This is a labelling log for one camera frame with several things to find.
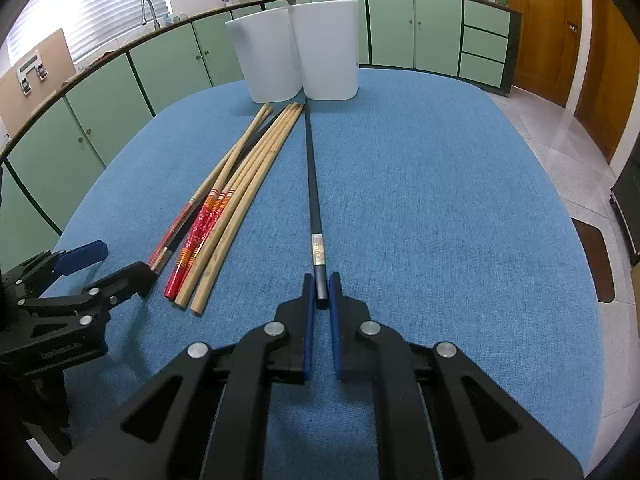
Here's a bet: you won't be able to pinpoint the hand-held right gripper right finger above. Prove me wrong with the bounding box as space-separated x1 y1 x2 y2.
327 272 586 480

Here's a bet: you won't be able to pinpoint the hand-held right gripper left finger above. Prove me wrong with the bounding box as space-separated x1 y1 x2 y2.
57 272 317 480

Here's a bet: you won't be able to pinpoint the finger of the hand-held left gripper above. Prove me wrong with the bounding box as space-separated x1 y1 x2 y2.
17 260 157 331
0 241 108 306

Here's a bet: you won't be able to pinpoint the plain bamboo chopstick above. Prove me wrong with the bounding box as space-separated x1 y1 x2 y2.
190 102 307 317
174 103 302 307

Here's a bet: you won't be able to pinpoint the black chopstick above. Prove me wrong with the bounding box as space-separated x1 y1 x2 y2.
301 101 329 308

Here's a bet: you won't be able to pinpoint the red striped bamboo chopstick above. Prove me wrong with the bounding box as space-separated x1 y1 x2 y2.
147 102 273 273

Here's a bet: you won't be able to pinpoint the dark brown chopstick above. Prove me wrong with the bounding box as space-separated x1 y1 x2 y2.
162 112 283 261

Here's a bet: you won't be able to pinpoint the white utensil holder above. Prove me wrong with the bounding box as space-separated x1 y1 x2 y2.
225 0 361 104

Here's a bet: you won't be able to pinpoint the blue tablecloth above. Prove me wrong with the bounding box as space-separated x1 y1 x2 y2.
37 67 601 480

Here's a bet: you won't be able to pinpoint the wooden board with metal hinges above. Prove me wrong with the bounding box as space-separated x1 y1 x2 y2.
0 28 76 133

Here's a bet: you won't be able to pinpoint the green kitchen base cabinets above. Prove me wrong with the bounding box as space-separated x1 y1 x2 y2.
0 0 523 261

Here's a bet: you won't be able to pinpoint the window blind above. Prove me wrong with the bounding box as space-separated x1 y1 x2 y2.
7 0 166 68

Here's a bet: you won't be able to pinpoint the metal kitchen faucet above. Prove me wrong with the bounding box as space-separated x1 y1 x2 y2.
140 0 162 31

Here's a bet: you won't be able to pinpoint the brown floor mat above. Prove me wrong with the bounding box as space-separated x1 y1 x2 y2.
570 217 616 304

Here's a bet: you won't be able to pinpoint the dark glass cabinet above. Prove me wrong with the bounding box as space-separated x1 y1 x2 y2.
610 152 640 268

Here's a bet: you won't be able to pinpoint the wooden doors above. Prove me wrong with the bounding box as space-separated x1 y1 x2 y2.
505 0 640 161

